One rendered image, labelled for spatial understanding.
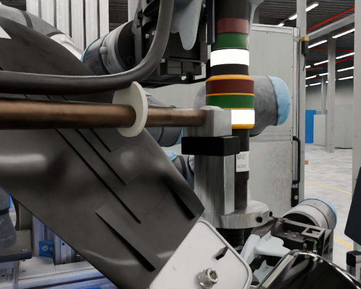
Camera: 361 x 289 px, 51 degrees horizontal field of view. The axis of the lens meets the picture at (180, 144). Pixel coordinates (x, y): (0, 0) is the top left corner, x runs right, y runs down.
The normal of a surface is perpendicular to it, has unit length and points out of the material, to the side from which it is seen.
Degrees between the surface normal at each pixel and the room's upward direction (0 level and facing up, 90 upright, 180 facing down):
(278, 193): 90
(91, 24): 90
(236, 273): 53
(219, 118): 90
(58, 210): 60
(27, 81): 90
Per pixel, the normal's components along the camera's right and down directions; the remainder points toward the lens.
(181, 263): 0.58, -0.57
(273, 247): 0.08, -0.99
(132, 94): -0.55, 0.05
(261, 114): 0.28, 0.61
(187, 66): 0.52, 0.03
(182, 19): -0.90, 0.04
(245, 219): 0.27, 0.05
